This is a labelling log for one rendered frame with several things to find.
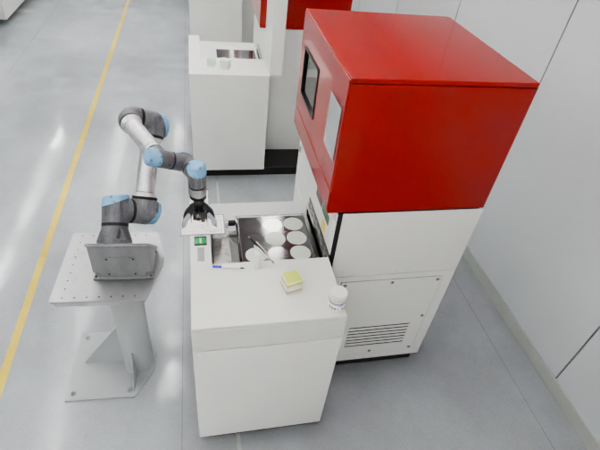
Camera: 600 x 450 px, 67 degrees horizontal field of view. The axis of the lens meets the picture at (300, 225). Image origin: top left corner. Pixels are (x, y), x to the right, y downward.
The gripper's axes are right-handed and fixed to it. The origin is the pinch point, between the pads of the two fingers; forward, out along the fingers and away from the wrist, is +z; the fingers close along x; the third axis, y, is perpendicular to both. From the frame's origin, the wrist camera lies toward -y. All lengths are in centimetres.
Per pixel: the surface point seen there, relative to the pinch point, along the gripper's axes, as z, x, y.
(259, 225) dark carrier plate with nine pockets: 12.4, 29.6, -13.5
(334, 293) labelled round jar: -4, 52, 48
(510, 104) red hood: -71, 118, 18
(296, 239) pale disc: 12.3, 47.0, -1.3
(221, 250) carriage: 14.3, 9.9, 1.5
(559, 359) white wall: 80, 207, 42
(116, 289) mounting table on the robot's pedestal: 20.4, -37.1, 16.8
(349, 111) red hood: -67, 55, 18
